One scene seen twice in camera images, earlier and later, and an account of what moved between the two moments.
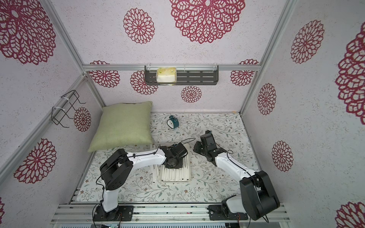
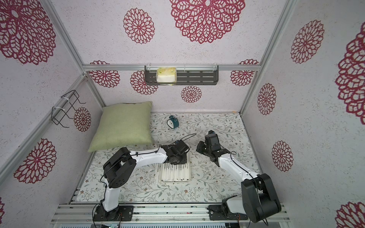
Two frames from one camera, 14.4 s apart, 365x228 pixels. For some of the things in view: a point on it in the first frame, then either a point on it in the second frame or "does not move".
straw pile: x=169 y=175 does not move
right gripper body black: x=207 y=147 does not move
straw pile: x=187 y=167 does not move
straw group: x=174 y=175 → x=181 y=171
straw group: x=166 y=174 does not move
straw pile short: x=177 y=175 → x=171 y=172
